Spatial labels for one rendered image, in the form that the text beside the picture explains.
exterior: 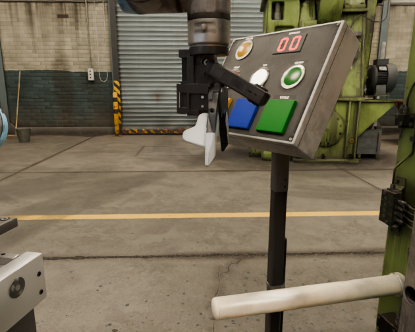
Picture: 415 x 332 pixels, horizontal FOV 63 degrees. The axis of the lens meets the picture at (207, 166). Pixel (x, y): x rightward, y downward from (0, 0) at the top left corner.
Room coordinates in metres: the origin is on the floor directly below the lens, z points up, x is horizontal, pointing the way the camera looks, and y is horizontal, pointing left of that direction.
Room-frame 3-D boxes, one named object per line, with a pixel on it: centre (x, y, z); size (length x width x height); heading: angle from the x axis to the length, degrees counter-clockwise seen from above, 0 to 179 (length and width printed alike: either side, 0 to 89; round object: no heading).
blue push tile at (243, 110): (0.80, -0.09, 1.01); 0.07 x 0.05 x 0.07; 37
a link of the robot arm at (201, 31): (0.63, 0.00, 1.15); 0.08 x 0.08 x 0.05
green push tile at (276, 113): (0.73, -0.15, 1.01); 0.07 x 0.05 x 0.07; 37
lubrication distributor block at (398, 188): (0.74, -0.43, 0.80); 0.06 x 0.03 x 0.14; 12
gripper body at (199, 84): (0.64, 0.00, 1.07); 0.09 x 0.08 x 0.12; 77
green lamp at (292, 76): (0.75, -0.18, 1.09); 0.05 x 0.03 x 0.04; 12
